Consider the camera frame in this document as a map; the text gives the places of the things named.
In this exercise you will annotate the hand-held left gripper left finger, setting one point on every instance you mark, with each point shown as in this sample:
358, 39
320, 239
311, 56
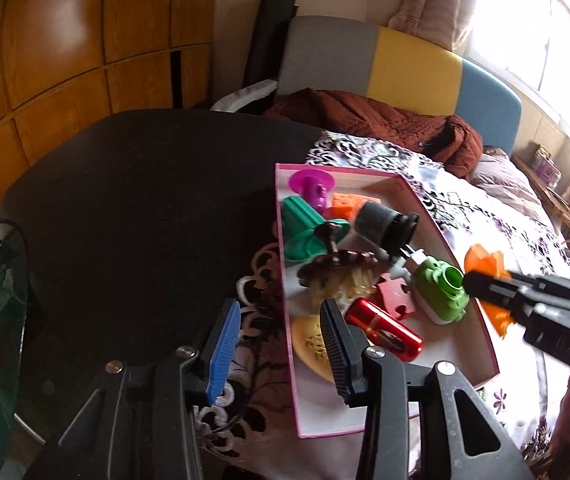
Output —
222, 355

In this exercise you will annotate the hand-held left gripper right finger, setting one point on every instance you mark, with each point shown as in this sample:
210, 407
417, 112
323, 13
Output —
337, 350

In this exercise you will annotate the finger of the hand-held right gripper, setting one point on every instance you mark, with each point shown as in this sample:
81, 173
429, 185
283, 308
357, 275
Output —
490, 287
535, 282

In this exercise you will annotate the yellow carved egg shape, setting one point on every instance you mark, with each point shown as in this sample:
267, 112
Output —
312, 345

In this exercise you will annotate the orange star-shaped plastic piece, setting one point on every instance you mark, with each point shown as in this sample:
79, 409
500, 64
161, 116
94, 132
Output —
485, 262

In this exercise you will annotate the green and white toy camera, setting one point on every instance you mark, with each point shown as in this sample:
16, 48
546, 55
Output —
440, 287

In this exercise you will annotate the red metal cylinder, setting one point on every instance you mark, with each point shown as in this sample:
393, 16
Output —
382, 327

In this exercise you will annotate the pink shallow box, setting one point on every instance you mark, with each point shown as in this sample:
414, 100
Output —
325, 410

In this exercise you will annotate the red puzzle-shaped piece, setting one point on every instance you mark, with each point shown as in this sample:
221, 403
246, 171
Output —
395, 295

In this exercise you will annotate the black and grey cylinder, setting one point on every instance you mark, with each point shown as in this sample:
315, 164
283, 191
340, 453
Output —
382, 225

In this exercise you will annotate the orange plastic block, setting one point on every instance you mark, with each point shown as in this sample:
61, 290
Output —
346, 203

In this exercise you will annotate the wooden desk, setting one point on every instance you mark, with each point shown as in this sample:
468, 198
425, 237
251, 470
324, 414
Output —
560, 205

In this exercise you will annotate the white embroidered floral tablecloth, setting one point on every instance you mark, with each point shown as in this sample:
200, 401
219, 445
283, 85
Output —
465, 200

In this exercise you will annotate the pale pink duvet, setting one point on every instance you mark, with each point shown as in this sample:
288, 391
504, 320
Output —
505, 180

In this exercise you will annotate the purple tin box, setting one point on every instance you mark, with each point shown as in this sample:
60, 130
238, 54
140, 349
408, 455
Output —
547, 165

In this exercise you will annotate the teal ribbed plastic spool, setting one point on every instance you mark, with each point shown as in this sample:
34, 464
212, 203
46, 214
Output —
302, 230

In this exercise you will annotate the magenta plastic spool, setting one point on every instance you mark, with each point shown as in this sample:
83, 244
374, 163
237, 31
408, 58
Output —
310, 187

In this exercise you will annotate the rust brown quilted jacket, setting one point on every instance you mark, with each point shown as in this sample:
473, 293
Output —
375, 120

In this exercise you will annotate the glass side table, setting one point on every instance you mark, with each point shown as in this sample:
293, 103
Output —
0, 360

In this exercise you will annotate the grey yellow blue headboard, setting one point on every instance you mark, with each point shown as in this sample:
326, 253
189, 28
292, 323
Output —
405, 65

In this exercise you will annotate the window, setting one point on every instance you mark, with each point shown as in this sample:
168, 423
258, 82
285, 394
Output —
530, 20

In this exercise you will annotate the black rolled mat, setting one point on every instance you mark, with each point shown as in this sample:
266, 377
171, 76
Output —
265, 40

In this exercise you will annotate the wooden wardrobe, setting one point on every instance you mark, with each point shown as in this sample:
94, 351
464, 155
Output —
65, 60

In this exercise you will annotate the white bed rail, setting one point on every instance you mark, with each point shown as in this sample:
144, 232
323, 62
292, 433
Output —
245, 96

